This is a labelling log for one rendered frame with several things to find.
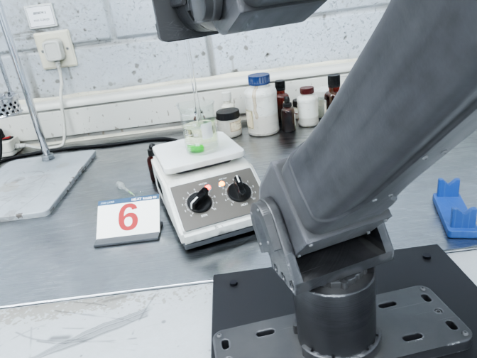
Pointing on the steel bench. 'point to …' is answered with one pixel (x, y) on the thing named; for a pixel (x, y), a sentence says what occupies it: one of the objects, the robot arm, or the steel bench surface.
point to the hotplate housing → (243, 225)
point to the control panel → (216, 214)
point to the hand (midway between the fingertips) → (181, 9)
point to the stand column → (24, 86)
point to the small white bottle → (227, 99)
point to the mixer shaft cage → (7, 105)
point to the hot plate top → (165, 150)
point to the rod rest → (454, 210)
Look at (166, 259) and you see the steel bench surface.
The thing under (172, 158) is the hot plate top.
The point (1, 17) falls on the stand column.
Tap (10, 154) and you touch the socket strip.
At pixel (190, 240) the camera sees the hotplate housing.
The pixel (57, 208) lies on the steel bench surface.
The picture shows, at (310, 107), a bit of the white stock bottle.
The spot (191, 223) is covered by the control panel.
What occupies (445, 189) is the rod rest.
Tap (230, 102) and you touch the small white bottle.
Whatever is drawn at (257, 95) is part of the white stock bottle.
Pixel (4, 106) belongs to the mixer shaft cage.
